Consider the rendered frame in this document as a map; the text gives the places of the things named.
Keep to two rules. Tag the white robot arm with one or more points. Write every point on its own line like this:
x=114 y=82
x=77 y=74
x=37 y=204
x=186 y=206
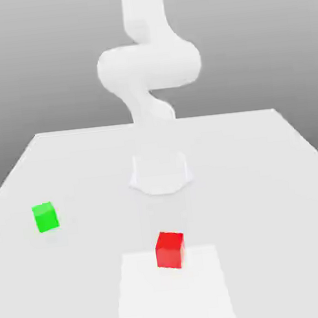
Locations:
x=149 y=66

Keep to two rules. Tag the small red cube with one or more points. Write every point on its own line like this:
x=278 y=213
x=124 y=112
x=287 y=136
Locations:
x=169 y=251

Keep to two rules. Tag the small green cube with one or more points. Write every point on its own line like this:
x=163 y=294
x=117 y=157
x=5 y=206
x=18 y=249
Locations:
x=45 y=218

